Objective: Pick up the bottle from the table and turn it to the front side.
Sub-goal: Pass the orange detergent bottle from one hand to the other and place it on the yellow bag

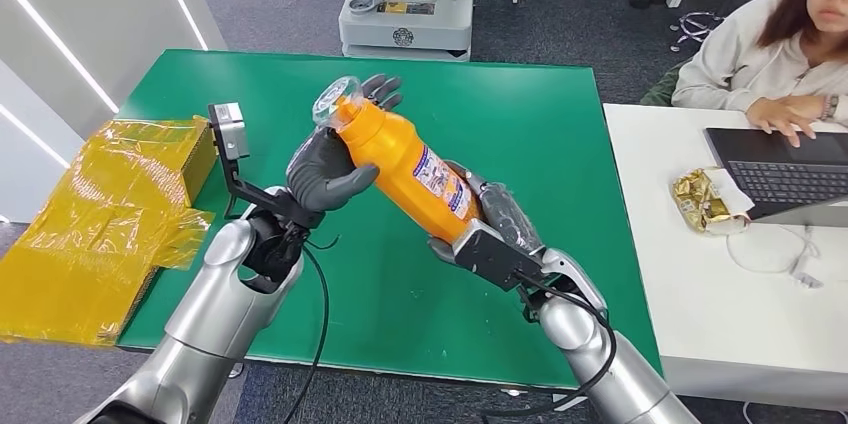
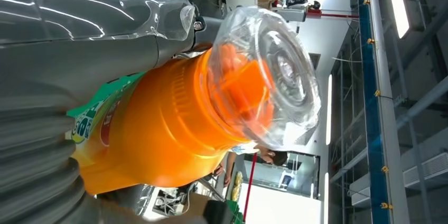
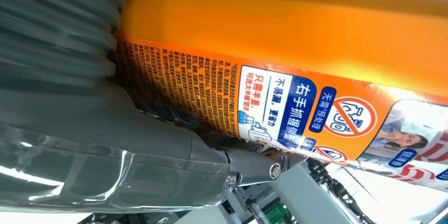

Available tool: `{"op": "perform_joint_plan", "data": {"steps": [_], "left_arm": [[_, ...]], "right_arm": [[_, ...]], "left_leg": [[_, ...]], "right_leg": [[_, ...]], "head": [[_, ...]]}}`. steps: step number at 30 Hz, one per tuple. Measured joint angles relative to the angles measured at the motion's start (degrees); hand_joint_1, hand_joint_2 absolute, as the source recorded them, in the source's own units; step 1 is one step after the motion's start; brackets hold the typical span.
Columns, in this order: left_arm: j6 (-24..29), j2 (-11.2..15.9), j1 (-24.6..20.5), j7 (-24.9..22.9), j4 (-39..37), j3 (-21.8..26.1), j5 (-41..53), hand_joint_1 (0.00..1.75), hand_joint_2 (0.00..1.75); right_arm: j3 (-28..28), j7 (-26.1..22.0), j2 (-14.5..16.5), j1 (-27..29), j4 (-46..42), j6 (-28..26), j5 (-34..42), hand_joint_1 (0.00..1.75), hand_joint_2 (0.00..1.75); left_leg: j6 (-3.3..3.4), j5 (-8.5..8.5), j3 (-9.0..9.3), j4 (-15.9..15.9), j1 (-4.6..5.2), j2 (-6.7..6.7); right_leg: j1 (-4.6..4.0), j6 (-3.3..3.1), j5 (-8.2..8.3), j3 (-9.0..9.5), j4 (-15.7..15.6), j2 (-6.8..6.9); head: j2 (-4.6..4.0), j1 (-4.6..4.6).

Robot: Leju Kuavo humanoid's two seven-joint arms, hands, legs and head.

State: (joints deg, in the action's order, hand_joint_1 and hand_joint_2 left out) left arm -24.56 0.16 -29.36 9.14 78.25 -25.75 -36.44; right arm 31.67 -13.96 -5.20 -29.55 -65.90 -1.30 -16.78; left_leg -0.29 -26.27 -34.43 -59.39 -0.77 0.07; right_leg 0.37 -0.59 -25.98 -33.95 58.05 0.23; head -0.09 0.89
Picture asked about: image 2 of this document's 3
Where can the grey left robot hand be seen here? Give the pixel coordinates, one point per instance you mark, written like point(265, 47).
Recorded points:
point(70, 51)

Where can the orange bottle with clear cap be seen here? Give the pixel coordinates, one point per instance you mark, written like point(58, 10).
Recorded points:
point(168, 121)

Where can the gold foil snack wrapper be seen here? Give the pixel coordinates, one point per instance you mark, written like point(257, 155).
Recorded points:
point(238, 184)

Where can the red pole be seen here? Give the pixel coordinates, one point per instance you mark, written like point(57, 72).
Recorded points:
point(249, 187)

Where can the person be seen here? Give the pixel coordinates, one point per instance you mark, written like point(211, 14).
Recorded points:
point(278, 158)

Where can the blue overhead beam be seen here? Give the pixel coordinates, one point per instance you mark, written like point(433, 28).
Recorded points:
point(371, 110)

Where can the long ceiling light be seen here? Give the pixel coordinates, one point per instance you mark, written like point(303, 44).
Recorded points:
point(397, 2)

